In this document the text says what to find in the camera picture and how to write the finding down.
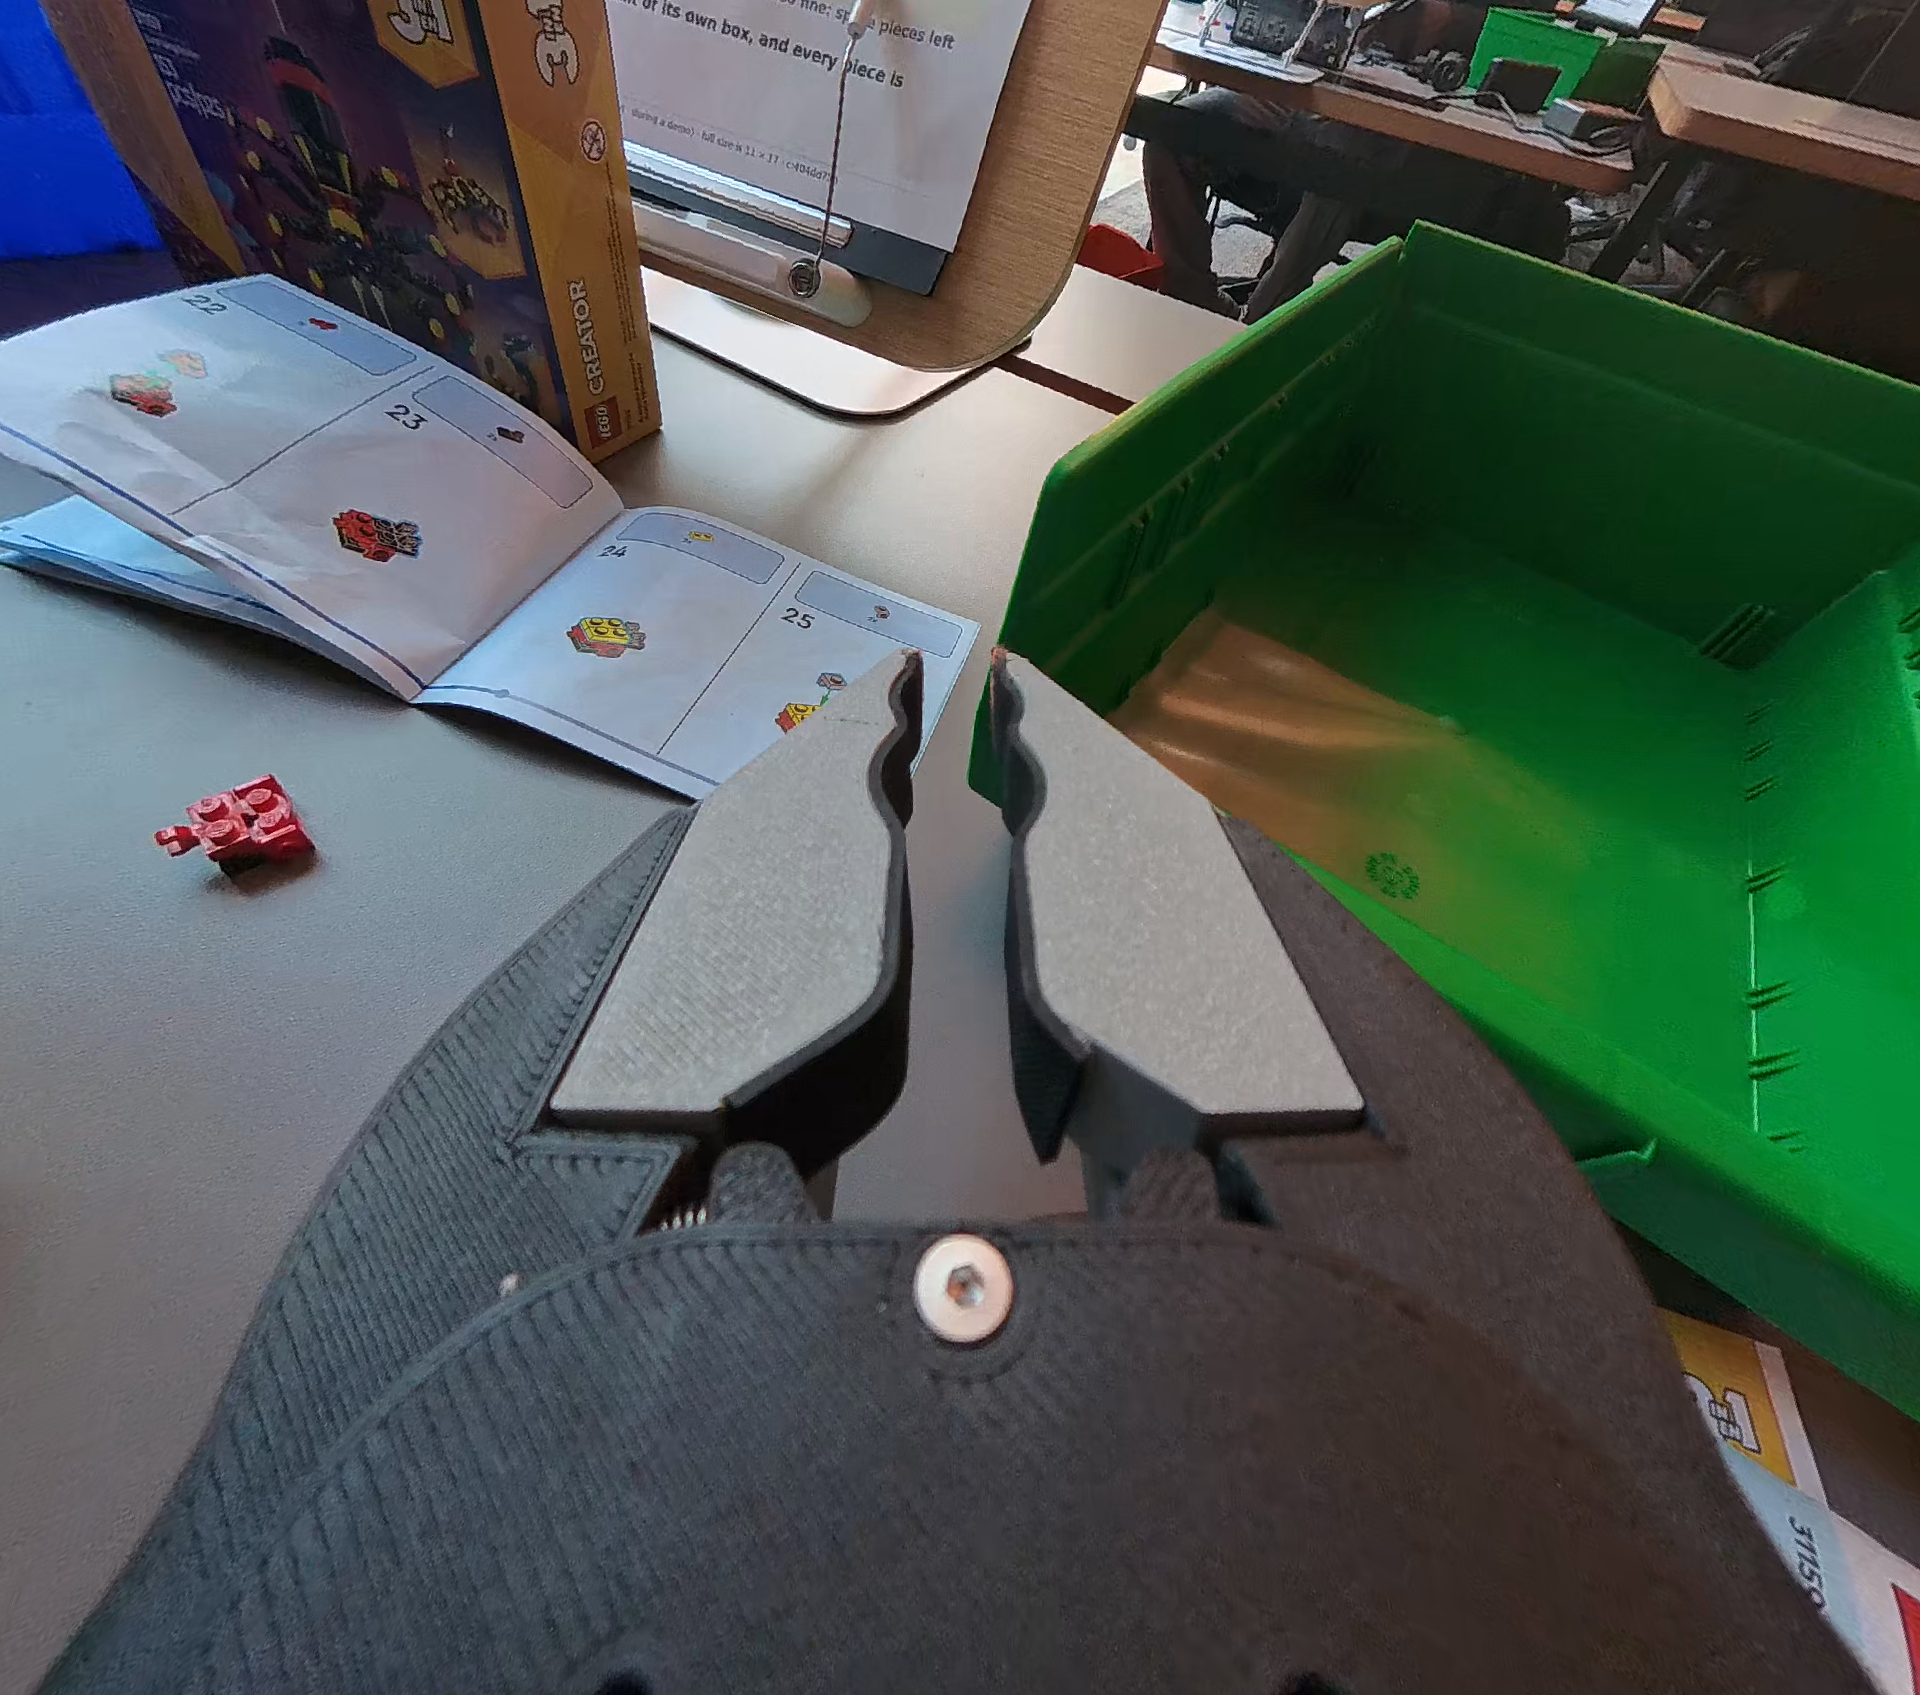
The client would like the green plastic bin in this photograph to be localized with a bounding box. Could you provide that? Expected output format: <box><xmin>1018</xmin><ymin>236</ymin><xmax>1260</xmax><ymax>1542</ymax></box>
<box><xmin>966</xmin><ymin>220</ymin><xmax>1920</xmax><ymax>1420</ymax></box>

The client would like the wooden board stand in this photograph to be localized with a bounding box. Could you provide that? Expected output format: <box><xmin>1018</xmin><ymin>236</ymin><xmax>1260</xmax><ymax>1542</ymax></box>
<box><xmin>277</xmin><ymin>0</ymin><xmax>1248</xmax><ymax>422</ymax></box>

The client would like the clear acrylic device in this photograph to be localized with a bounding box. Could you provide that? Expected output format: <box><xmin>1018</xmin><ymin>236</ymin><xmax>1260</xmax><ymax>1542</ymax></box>
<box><xmin>1200</xmin><ymin>0</ymin><xmax>1360</xmax><ymax>70</ymax></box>

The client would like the wooden desk with chairs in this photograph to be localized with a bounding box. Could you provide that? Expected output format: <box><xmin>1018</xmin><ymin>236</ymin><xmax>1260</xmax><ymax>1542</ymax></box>
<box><xmin>1643</xmin><ymin>52</ymin><xmax>1920</xmax><ymax>204</ymax></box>

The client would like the small green bin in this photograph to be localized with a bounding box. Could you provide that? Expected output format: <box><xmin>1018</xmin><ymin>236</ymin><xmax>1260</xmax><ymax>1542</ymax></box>
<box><xmin>1462</xmin><ymin>8</ymin><xmax>1669</xmax><ymax>114</ymax></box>

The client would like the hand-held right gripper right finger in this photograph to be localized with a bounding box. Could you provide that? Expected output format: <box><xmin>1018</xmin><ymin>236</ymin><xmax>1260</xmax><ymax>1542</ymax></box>
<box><xmin>979</xmin><ymin>650</ymin><xmax>1371</xmax><ymax>1202</ymax></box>

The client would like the blue plastic bin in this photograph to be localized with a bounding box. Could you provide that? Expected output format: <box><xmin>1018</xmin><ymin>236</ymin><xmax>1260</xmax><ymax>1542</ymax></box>
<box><xmin>0</xmin><ymin>0</ymin><xmax>161</xmax><ymax>264</ymax></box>

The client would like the yellow white booklet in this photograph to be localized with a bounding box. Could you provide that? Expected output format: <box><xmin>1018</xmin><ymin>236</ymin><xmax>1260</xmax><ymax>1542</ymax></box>
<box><xmin>1665</xmin><ymin>1312</ymin><xmax>1920</xmax><ymax>1695</ymax></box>

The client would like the black office chair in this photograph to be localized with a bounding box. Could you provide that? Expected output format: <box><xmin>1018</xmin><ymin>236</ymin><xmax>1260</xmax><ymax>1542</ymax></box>
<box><xmin>1711</xmin><ymin>0</ymin><xmax>1920</xmax><ymax>100</ymax></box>

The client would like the open lego instruction booklet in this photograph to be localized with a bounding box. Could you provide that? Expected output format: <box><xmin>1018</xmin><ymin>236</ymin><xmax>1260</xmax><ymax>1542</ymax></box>
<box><xmin>0</xmin><ymin>274</ymin><xmax>982</xmax><ymax>804</ymax></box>

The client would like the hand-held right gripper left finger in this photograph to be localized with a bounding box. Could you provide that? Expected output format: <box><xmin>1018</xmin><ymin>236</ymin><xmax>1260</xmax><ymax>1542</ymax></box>
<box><xmin>547</xmin><ymin>650</ymin><xmax>922</xmax><ymax>1188</ymax></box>

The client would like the wooden desk with devices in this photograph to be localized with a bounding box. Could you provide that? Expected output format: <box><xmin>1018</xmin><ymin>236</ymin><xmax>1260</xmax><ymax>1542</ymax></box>
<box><xmin>1154</xmin><ymin>22</ymin><xmax>1638</xmax><ymax>198</ymax></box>

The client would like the yellow purple lego set box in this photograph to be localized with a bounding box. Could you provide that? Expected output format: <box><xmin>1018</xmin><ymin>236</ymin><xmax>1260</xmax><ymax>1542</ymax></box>
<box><xmin>0</xmin><ymin>0</ymin><xmax>666</xmax><ymax>464</ymax></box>

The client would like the red lego assembly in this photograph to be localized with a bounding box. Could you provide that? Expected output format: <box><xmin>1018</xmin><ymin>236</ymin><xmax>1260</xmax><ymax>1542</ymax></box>
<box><xmin>154</xmin><ymin>772</ymin><xmax>322</xmax><ymax>880</ymax></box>

